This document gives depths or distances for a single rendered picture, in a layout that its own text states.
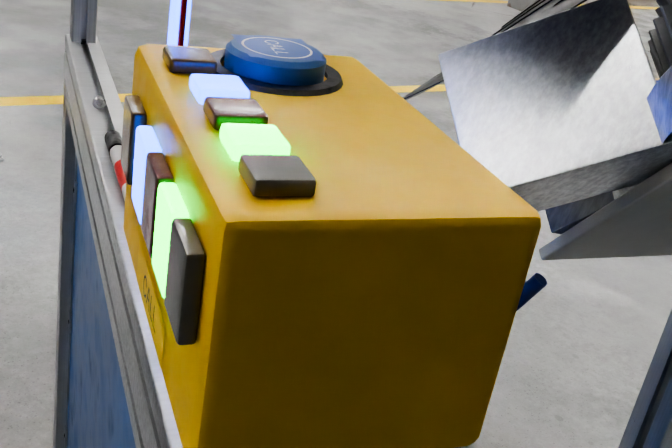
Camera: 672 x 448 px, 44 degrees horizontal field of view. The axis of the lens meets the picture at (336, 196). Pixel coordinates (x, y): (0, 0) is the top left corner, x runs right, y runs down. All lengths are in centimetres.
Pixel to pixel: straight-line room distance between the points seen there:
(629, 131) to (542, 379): 158
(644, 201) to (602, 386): 155
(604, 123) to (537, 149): 5
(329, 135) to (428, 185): 4
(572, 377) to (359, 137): 197
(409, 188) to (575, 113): 41
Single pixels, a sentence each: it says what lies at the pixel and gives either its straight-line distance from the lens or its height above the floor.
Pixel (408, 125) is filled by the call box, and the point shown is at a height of 107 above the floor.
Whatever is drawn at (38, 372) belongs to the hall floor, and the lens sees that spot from 193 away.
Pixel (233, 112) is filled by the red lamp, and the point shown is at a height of 108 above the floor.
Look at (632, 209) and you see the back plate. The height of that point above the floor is 92.
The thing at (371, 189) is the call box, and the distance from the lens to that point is 24.
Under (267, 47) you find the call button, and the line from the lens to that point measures 33.
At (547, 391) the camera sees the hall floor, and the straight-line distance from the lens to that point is 214.
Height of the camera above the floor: 117
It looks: 24 degrees down
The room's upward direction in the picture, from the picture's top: 10 degrees clockwise
